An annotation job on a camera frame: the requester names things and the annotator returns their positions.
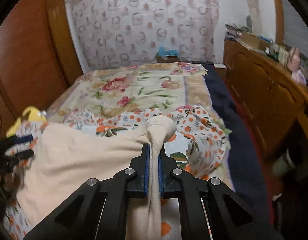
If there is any open cardboard box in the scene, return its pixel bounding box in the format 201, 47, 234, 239
240, 31, 270, 50

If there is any navy blue blanket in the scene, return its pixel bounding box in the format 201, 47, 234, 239
191, 61, 271, 225

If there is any floral blanket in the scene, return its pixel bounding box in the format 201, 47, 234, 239
47, 62, 212, 123

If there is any orange fruit print bedsheet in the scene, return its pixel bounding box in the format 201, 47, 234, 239
3, 106, 232, 240

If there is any stack of folded clothes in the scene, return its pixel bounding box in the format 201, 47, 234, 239
224, 23, 247, 40

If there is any grey window blind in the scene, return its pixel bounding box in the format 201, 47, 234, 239
281, 0, 308, 55

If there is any cardboard box with blue cloth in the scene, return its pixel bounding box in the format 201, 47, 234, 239
155, 46, 180, 63

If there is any pink bottle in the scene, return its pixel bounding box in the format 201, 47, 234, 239
287, 47, 300, 72

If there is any beige window curtain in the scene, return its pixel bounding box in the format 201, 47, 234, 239
240, 0, 260, 34

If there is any wooden louvered wardrobe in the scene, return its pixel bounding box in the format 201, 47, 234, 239
0, 0, 83, 135

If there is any beige printed t-shirt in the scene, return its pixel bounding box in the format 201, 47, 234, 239
9, 116, 178, 240

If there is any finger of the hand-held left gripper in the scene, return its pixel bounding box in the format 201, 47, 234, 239
12, 135, 34, 145
9, 149, 35, 162

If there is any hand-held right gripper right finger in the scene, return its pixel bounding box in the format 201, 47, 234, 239
157, 144, 285, 240

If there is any pink cloth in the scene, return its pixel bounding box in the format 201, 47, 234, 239
291, 70, 306, 85

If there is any circle patterned curtain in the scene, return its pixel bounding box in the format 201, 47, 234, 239
65, 0, 220, 72

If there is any yellow plush toy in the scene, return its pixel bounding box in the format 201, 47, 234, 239
5, 106, 47, 138

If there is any pale round container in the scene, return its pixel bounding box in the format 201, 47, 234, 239
272, 151, 301, 180

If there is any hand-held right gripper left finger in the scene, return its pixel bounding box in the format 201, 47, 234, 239
23, 143, 151, 240

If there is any wooden sideboard cabinet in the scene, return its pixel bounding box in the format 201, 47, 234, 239
223, 38, 308, 155

